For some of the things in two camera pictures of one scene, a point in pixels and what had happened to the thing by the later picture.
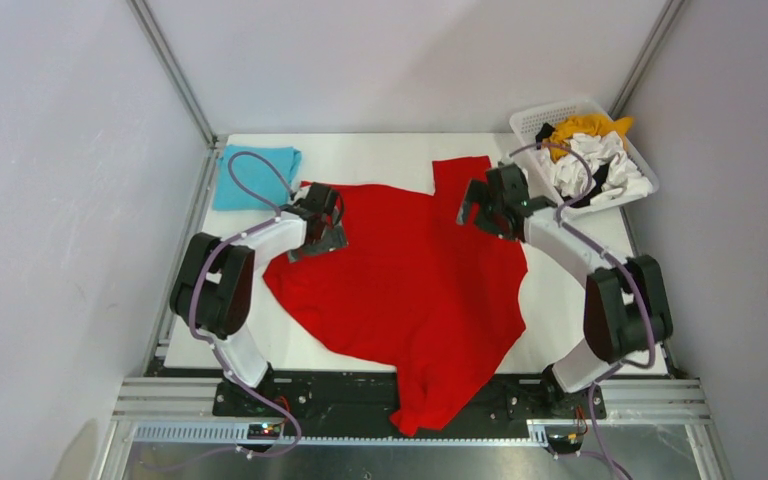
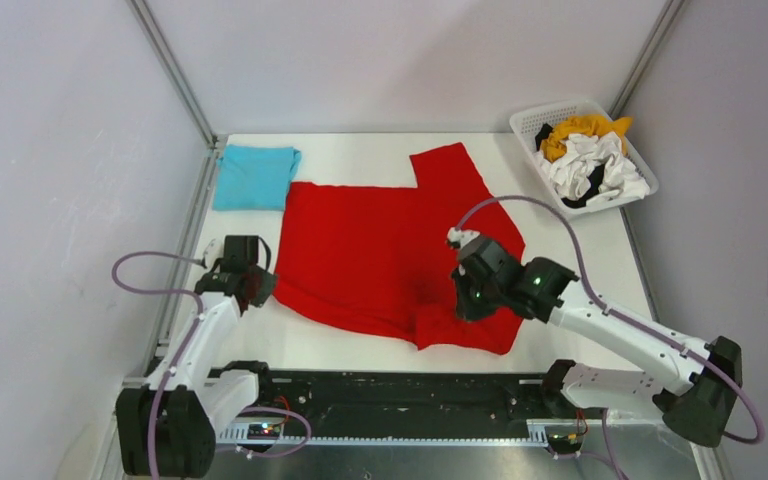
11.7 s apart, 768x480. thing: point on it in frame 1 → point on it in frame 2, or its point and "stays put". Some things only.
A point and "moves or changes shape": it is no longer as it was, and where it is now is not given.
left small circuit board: [263, 431] stays put
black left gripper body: [331, 239] → [264, 284]
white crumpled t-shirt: [576, 174] stays put
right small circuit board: [567, 443] stays put
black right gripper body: [488, 218] → [476, 300]
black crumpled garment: [600, 177] stays put
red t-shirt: [414, 299] moves or changes shape
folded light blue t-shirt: [256, 175] stays put
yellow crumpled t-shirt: [584, 123] stays put
